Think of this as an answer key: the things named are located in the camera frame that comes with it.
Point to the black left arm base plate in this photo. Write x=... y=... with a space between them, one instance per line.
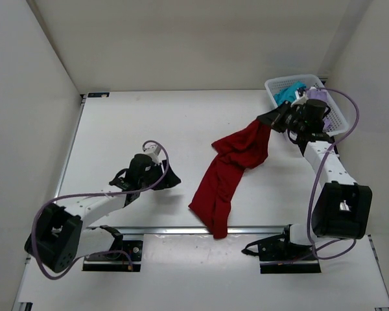
x=118 y=262

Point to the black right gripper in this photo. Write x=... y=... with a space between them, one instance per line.
x=275 y=118

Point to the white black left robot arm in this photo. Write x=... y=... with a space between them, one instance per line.
x=62 y=234

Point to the white plastic basket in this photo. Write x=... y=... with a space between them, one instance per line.
x=337 y=123

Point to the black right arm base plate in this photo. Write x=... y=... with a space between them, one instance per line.
x=277 y=255

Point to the teal t shirt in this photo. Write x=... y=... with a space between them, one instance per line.
x=288 y=94

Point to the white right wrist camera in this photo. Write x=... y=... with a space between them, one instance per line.
x=303 y=95

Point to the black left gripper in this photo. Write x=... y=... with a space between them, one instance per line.
x=170 y=180

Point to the lilac t shirt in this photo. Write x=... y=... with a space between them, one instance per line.
x=320 y=94

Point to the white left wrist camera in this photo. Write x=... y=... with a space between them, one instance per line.
x=153 y=152

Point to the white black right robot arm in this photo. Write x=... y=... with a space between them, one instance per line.
x=339 y=206

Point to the blue label sticker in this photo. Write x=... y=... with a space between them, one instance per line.
x=98 y=94

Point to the red t shirt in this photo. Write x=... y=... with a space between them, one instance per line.
x=243 y=150

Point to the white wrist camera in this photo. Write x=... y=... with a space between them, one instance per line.
x=303 y=95
x=153 y=152

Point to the aluminium table rail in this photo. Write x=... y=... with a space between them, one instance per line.
x=197 y=230

